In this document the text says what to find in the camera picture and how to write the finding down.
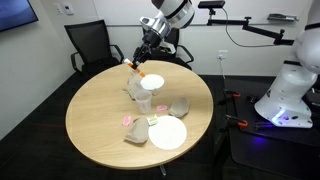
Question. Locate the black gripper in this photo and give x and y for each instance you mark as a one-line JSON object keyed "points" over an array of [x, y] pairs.
{"points": [[152, 39]]}

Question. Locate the orange and white marker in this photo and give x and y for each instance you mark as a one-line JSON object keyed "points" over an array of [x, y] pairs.
{"points": [[141, 73]]}

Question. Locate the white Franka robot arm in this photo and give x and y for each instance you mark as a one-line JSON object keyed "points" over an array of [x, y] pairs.
{"points": [[286, 93]]}

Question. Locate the clear plastic cup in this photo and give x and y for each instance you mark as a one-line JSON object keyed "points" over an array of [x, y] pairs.
{"points": [[144, 101]]}

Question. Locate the whiteboard marker tray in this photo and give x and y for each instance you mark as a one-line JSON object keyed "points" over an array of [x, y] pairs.
{"points": [[282, 17]]}

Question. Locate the white paper plate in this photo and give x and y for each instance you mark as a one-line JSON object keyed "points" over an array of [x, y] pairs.
{"points": [[152, 81], [167, 132]]}

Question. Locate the tan sugar packet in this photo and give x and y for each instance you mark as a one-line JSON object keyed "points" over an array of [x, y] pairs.
{"points": [[156, 91]]}

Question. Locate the black mesh office chair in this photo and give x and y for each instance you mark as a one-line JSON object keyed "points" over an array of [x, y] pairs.
{"points": [[90, 43], [173, 37]]}

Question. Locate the yellow sweetener packet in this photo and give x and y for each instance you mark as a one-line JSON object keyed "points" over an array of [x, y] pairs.
{"points": [[152, 120]]}

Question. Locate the white power outlet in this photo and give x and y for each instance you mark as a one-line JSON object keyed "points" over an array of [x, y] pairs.
{"points": [[223, 54]]}

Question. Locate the metal table leg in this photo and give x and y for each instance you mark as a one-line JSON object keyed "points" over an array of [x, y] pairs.
{"points": [[162, 170]]}

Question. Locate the black optical breadboard base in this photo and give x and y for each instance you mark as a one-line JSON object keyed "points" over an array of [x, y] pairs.
{"points": [[246, 116]]}

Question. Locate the white wall thermostat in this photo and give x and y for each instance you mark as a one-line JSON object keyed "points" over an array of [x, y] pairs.
{"points": [[68, 8]]}

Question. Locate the black stereo camera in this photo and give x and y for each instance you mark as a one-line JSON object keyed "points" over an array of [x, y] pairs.
{"points": [[211, 4]]}

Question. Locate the white light switch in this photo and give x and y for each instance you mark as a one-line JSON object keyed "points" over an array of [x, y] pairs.
{"points": [[57, 8]]}

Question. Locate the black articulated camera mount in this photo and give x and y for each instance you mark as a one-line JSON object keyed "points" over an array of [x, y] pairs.
{"points": [[263, 31]]}

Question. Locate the wall mounted tv screen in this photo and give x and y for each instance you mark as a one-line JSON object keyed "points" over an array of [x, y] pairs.
{"points": [[15, 11]]}

